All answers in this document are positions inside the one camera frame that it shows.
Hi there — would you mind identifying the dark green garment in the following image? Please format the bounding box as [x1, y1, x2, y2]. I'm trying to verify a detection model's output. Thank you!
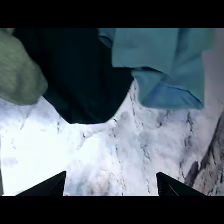
[12, 27, 135, 125]

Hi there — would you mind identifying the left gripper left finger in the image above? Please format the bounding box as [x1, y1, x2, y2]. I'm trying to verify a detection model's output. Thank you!
[15, 170, 67, 197]

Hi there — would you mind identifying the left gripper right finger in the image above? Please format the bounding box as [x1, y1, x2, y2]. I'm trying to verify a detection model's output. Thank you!
[155, 171, 205, 197]

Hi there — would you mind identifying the grey-green garment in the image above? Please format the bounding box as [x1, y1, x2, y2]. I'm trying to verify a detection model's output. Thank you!
[0, 27, 49, 106]

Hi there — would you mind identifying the light blue shirt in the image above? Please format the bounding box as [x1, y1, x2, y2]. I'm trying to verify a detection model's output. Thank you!
[97, 27, 214, 110]

